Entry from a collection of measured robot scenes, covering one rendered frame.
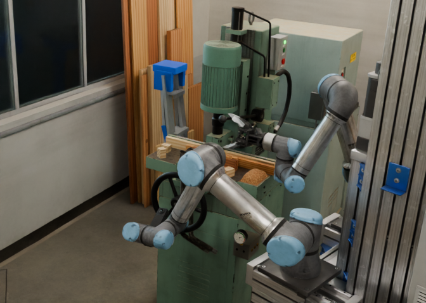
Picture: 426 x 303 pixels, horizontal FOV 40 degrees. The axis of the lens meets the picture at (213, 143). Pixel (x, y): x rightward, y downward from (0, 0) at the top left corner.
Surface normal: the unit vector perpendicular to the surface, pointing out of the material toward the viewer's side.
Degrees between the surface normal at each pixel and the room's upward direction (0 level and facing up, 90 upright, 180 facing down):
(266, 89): 90
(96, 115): 90
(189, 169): 86
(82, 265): 0
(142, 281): 0
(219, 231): 90
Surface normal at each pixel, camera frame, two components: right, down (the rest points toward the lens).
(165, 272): -0.48, 0.29
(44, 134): 0.88, 0.21
